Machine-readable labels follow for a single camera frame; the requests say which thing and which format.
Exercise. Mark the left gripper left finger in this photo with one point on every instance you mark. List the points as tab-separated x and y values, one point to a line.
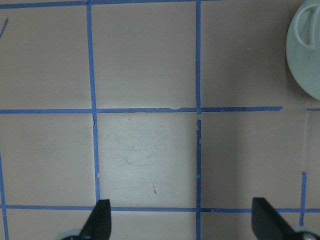
98	225

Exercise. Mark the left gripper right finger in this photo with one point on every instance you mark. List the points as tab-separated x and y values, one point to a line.
268	224

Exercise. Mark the pale green cooking pot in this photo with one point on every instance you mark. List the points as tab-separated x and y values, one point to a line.
303	47

